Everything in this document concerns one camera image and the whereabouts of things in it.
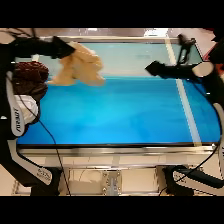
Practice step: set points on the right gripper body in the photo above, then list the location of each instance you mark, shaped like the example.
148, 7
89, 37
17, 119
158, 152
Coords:
158, 69

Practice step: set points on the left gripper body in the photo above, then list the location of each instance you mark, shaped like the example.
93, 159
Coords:
61, 47

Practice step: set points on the beige shirt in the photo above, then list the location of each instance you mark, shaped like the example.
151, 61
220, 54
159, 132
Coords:
81, 65

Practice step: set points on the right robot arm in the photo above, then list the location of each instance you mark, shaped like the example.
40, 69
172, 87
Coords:
213, 186

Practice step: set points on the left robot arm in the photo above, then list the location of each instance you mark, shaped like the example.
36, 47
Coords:
20, 46

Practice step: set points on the brown patterned garment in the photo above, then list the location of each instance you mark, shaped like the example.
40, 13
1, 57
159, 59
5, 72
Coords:
30, 75

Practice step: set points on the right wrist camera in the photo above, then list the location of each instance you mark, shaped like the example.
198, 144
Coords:
184, 46

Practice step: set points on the silver frame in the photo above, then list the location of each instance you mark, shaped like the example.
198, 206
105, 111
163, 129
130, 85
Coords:
111, 181

